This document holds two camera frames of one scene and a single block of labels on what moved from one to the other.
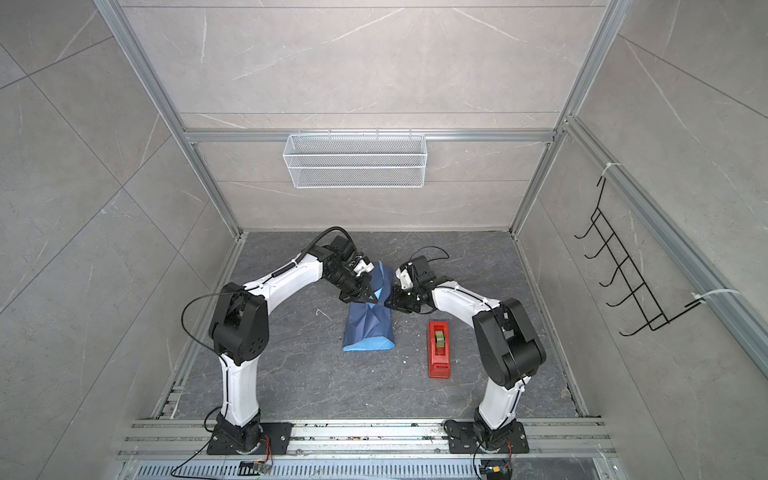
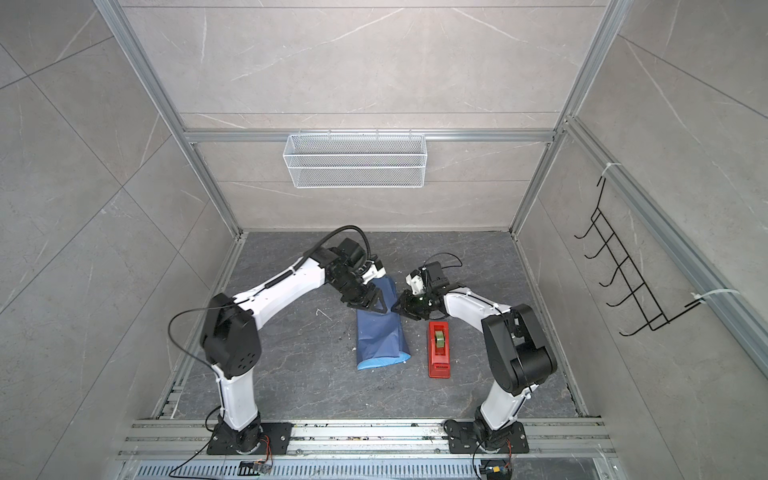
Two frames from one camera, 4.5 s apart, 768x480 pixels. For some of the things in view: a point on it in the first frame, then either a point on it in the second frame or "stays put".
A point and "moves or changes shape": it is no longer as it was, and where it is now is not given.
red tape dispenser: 439,350 stays put
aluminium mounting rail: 189,439 stays put
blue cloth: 370,326 moves or changes shape
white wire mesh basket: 356,160 stays put
